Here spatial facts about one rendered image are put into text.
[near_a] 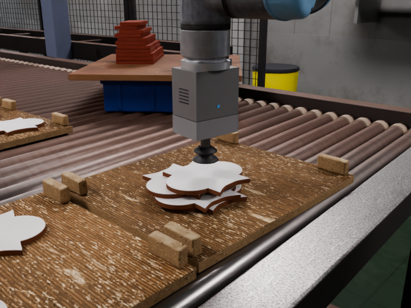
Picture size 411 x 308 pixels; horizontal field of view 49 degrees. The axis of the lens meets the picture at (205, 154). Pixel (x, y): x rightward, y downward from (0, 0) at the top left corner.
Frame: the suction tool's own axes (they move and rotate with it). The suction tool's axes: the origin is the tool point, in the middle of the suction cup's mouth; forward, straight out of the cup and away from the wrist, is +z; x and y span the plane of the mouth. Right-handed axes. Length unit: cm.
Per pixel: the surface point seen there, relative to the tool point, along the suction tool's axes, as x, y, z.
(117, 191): -9.8, 11.4, 6.0
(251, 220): 11.9, 0.9, 6.0
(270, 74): -209, -236, 35
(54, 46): -185, -45, -1
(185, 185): 1.7, 5.3, 2.6
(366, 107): -17, -73, 5
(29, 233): -2.9, 28.2, 5.1
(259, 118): -35, -48, 8
